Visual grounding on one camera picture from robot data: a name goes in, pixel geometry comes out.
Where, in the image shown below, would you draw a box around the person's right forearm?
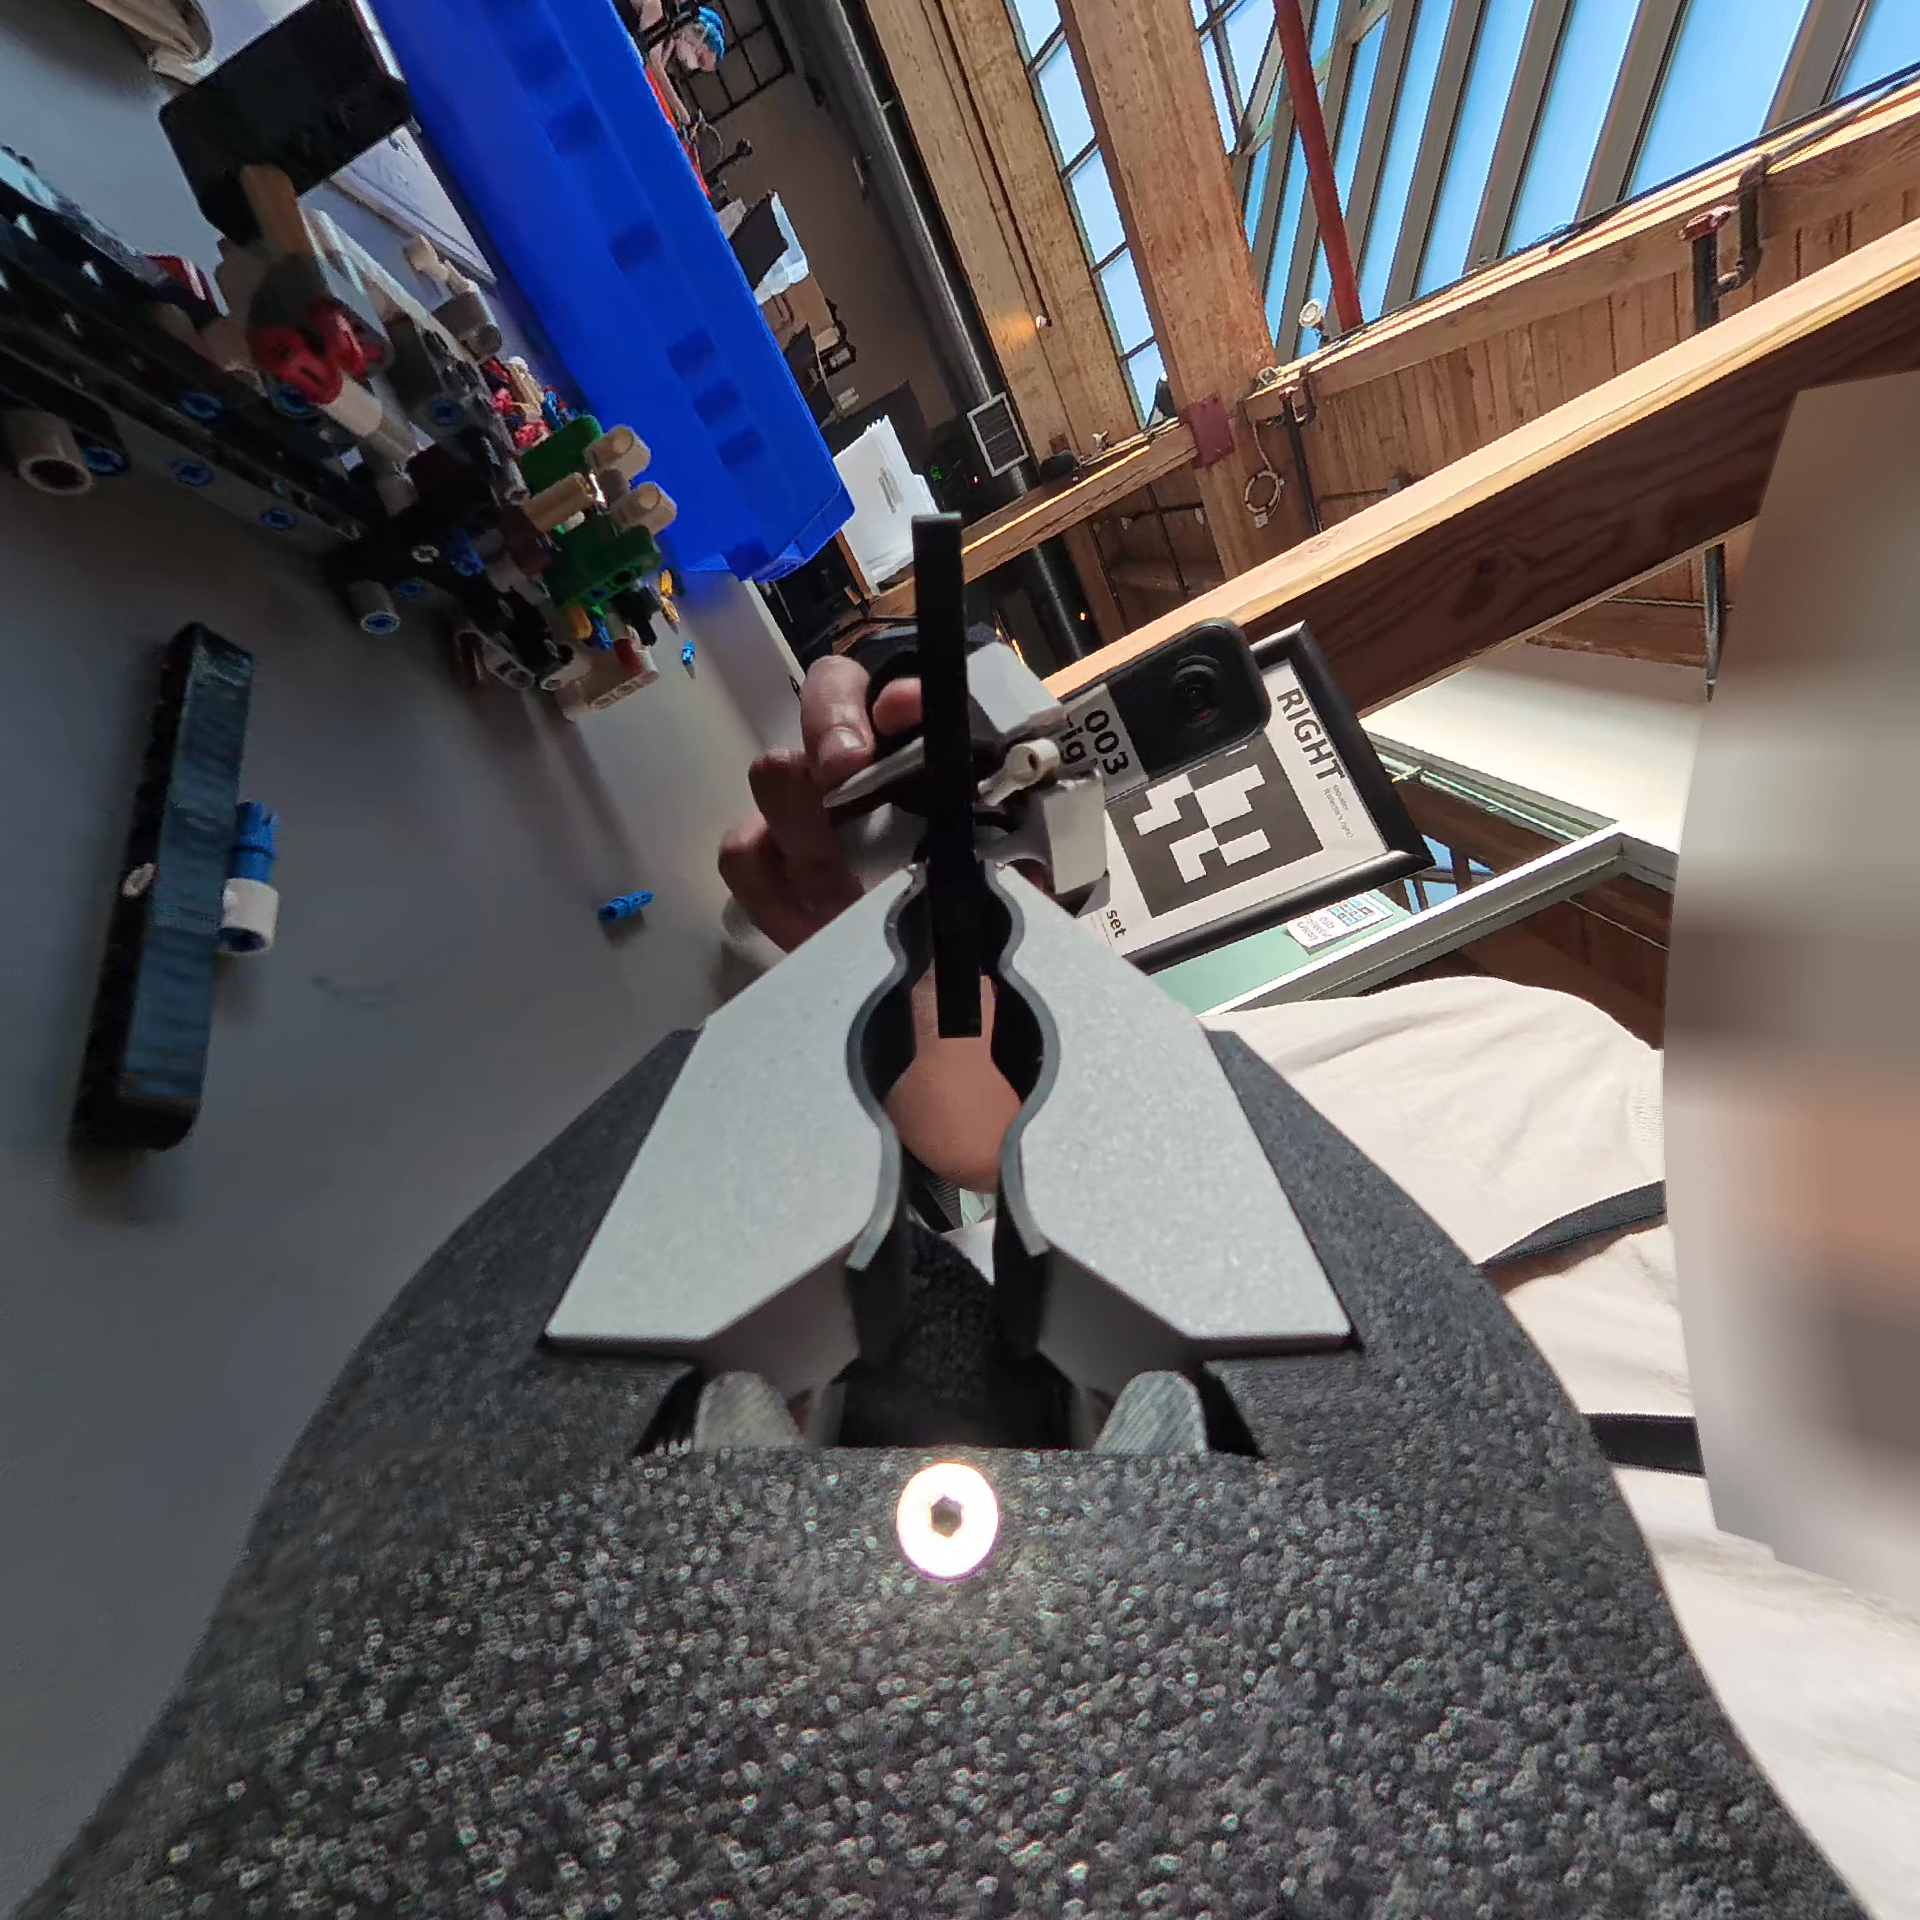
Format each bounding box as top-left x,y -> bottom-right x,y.
882,974 -> 1026,1189

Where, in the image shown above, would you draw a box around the blue plastic bin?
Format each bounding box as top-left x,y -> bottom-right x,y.
367,0 -> 859,582

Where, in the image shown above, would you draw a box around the person's pale shirt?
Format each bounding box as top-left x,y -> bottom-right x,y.
1201,974 -> 1920,1920

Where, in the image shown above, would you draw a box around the metal-edged green panel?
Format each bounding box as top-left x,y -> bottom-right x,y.
1154,823 -> 1676,1022

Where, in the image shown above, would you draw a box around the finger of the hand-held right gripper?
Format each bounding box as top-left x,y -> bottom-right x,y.
961,642 -> 1071,751
982,776 -> 1116,910

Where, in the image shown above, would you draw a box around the skylight windows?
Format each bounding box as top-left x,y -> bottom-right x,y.
1005,0 -> 1920,422

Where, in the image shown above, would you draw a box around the long black lego beam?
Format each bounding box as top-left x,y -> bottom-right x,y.
67,622 -> 258,1153

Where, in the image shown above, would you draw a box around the partly built lego chassis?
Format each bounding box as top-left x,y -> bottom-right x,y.
0,141 -> 671,714

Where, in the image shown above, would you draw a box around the black shoulder strap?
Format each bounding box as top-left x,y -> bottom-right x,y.
1485,1181 -> 1708,1480

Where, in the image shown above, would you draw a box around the pile of small lego pieces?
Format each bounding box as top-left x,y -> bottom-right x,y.
495,353 -> 589,449

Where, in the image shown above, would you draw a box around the red pipe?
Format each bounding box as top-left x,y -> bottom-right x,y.
1273,0 -> 1369,336

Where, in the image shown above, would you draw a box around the person's right hand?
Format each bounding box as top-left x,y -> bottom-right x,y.
721,654 -> 925,953

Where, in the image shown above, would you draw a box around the wooden support post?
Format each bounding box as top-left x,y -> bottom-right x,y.
1056,0 -> 1296,572

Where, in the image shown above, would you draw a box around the black lego axle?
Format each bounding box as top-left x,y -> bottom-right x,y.
911,513 -> 986,1040

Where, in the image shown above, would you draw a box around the white paper sheets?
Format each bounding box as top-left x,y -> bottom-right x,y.
832,415 -> 943,590

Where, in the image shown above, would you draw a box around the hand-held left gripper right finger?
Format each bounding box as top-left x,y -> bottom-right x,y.
991,869 -> 1360,1374

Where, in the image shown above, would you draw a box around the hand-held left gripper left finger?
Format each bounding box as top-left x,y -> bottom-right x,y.
544,869 -> 925,1374

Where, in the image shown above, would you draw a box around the thick wooden beam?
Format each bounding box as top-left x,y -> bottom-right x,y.
1051,223 -> 1920,709

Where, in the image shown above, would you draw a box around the black flat panel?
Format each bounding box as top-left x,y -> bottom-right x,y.
157,35 -> 415,241

